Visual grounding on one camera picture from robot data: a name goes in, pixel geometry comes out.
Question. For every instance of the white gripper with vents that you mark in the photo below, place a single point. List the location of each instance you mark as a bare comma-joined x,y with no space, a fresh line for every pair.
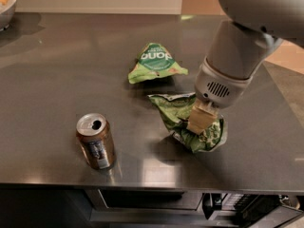
218,86

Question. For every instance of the light green snack bag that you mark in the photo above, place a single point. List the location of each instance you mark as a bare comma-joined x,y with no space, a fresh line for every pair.
154,62

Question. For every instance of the black microwave under counter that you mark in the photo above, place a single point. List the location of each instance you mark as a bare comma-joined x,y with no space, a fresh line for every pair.
208,210

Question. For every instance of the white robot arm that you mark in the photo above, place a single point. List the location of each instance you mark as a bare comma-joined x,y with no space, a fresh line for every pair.
253,30

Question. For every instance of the metal fruit bowl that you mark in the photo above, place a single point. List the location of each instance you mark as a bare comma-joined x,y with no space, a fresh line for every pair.
6,13

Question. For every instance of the orange soda can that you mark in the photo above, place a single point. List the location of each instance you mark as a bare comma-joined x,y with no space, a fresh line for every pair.
94,136

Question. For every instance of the dark green jalapeno chip bag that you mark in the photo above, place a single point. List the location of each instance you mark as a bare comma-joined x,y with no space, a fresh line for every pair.
175,112

